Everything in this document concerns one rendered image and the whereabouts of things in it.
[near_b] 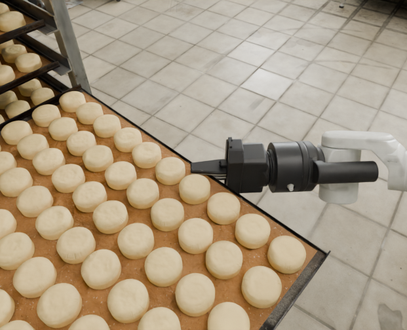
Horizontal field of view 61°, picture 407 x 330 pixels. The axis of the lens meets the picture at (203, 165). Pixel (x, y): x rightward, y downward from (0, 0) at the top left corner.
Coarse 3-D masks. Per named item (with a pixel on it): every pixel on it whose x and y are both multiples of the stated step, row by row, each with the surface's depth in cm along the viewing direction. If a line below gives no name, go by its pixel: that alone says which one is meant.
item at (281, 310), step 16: (32, 112) 69; (0, 128) 66; (208, 176) 58; (256, 208) 54; (304, 240) 50; (320, 256) 48; (304, 272) 47; (304, 288) 45; (288, 304) 44; (272, 320) 43
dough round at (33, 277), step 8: (24, 264) 45; (32, 264) 45; (40, 264) 45; (48, 264) 45; (16, 272) 45; (24, 272) 45; (32, 272) 45; (40, 272) 45; (48, 272) 45; (56, 272) 46; (16, 280) 44; (24, 280) 44; (32, 280) 44; (40, 280) 44; (48, 280) 44; (16, 288) 44; (24, 288) 43; (32, 288) 43; (40, 288) 44; (24, 296) 44; (32, 296) 44
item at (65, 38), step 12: (48, 0) 63; (60, 0) 64; (60, 12) 66; (60, 24) 67; (60, 36) 68; (72, 36) 70; (60, 48) 72; (72, 48) 71; (72, 60) 73; (72, 72) 74; (84, 72) 76; (72, 84) 78; (84, 84) 78
